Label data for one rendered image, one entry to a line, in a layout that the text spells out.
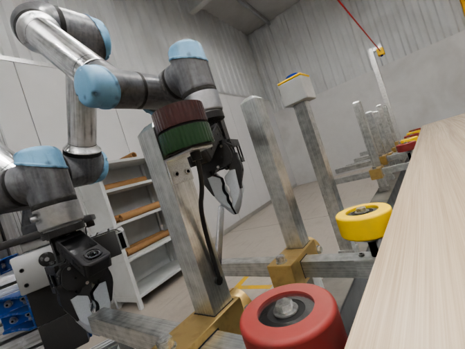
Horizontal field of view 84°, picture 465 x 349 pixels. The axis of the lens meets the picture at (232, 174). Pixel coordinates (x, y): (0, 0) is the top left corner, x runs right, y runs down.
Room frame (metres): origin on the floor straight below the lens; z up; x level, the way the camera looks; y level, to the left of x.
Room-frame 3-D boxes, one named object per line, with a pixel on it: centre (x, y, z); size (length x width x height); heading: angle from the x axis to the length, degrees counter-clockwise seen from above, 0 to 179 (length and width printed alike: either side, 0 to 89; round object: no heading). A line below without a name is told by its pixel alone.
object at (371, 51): (2.30, -1.56, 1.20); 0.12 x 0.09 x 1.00; 51
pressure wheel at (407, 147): (1.17, -0.80, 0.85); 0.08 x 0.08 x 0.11
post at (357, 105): (1.30, -0.71, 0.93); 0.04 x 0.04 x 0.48; 51
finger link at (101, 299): (0.50, 0.33, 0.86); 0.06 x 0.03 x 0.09; 51
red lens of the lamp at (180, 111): (0.29, 0.04, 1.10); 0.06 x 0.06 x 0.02
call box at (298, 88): (0.72, -0.25, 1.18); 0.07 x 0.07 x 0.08; 51
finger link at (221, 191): (0.55, 0.03, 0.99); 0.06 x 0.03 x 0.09; 161
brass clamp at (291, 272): (0.50, -0.07, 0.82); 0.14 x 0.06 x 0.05; 141
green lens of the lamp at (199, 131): (0.29, 0.04, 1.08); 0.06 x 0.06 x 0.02
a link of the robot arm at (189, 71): (0.54, 0.02, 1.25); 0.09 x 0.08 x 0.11; 53
